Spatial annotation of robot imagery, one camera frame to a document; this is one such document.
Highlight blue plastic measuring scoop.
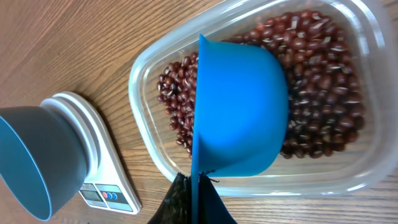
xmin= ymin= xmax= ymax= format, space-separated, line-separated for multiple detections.
xmin=191 ymin=35 xmax=289 ymax=223

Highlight teal metal bowl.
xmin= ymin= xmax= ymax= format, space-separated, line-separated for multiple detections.
xmin=1 ymin=106 xmax=88 ymax=221

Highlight red adzuki beans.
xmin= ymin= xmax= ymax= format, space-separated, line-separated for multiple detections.
xmin=156 ymin=9 xmax=366 ymax=160

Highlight clear plastic food container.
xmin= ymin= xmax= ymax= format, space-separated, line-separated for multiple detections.
xmin=128 ymin=1 xmax=397 ymax=197

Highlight white digital kitchen scale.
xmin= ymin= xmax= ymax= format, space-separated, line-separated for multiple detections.
xmin=40 ymin=91 xmax=142 ymax=215

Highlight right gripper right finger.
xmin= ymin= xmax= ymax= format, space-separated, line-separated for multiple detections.
xmin=198 ymin=171 xmax=237 ymax=224

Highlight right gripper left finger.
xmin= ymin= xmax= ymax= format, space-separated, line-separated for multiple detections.
xmin=148 ymin=173 xmax=192 ymax=224

